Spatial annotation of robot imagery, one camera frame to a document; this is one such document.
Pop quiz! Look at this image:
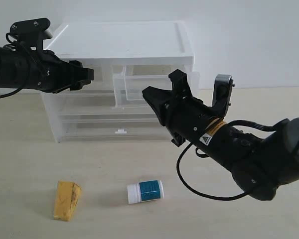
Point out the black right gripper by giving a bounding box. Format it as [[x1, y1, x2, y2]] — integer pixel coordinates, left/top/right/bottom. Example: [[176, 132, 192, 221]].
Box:
[[142, 69, 223, 147]]

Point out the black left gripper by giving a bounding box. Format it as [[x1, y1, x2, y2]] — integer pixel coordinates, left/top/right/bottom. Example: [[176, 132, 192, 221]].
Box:
[[17, 49, 94, 94]]

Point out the white bottle blue label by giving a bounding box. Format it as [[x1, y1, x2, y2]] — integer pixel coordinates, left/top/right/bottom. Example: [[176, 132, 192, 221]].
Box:
[[127, 180, 164, 204]]

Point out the yellow wedge sponge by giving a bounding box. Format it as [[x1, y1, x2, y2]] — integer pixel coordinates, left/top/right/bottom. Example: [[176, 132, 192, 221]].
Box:
[[53, 181, 82, 222]]

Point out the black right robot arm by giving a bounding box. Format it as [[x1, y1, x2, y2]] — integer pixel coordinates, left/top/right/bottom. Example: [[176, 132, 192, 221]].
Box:
[[142, 70, 299, 201]]

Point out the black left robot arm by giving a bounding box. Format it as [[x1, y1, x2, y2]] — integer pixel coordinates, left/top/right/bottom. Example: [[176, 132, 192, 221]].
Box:
[[0, 45, 94, 94]]

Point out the white plastic drawer cabinet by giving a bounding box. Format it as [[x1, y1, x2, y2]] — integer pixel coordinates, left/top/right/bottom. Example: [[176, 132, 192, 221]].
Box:
[[42, 21, 194, 131]]

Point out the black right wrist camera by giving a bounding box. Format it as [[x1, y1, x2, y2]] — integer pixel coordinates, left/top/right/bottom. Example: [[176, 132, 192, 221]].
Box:
[[212, 74, 234, 117]]

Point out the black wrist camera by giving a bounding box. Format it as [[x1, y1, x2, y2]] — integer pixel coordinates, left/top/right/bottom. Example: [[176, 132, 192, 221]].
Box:
[[6, 17, 52, 48], [212, 74, 234, 117]]

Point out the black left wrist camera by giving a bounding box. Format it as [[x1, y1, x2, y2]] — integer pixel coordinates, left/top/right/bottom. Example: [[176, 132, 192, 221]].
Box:
[[6, 17, 52, 48]]

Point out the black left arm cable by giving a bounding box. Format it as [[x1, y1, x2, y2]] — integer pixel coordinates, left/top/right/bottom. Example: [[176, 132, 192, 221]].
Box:
[[0, 32, 28, 101]]

